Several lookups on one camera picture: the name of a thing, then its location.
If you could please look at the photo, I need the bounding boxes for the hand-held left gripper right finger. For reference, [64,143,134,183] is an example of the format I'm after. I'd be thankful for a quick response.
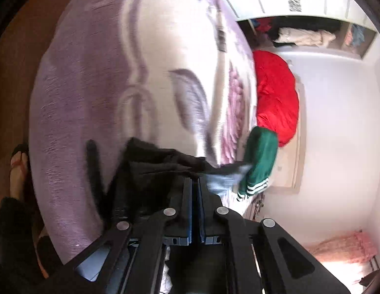
[198,178,352,294]

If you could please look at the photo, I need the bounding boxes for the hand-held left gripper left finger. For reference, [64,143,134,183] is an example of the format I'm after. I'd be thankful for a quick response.
[44,177,193,294]

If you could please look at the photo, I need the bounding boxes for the black leather jacket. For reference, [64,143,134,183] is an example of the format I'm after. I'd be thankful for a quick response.
[86,137,253,221]

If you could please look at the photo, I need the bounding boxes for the red clothes in wardrobe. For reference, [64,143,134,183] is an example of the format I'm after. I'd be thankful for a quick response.
[254,18,274,35]

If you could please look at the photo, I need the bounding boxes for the dark hanging clothes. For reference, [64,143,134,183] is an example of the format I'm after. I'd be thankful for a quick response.
[270,17,342,34]

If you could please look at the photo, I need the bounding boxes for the folded clothes on wardrobe shelf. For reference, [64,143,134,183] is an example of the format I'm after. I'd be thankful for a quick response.
[344,24,366,48]

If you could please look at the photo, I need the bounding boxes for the folded green striped garment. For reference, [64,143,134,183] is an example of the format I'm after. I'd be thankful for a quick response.
[235,127,279,203]

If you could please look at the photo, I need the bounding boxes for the red duvet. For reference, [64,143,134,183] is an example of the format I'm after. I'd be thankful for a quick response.
[253,50,300,148]

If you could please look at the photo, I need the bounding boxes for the pink patterned curtain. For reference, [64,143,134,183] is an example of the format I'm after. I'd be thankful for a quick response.
[309,230,379,266]

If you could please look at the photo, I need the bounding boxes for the floral purple blanket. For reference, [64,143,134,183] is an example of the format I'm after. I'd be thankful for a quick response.
[28,0,258,265]

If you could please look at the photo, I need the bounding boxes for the person's left foot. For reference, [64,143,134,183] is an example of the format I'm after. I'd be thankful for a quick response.
[9,143,30,200]

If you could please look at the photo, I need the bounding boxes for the person's legs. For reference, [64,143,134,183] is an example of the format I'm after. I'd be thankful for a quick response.
[0,197,65,284]

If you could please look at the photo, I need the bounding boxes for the cream hanging coat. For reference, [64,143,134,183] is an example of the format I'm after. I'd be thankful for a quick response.
[274,26,337,49]

